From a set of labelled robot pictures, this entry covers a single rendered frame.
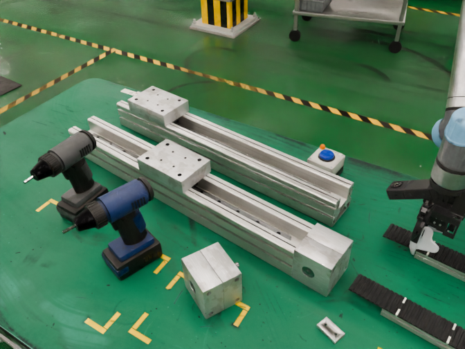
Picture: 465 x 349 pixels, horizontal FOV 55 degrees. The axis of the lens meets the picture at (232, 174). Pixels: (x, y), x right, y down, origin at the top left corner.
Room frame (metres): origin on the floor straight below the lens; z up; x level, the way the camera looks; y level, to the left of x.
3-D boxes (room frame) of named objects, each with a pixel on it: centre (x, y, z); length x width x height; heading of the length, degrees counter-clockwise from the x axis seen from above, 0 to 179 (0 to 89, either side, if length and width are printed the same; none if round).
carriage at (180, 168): (0.91, 0.15, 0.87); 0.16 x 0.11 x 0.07; 51
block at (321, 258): (0.64, -0.20, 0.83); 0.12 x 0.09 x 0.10; 141
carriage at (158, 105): (1.22, 0.23, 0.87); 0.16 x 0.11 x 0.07; 51
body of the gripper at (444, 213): (0.67, -0.45, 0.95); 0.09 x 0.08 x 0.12; 51
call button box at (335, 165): (0.98, -0.26, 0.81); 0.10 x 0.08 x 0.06; 141
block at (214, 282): (0.59, 0.04, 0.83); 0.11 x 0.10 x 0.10; 119
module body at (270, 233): (0.91, 0.15, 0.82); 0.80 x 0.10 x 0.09; 51
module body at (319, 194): (1.06, 0.03, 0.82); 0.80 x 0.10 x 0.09; 51
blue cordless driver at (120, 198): (0.67, 0.26, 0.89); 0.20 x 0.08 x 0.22; 129
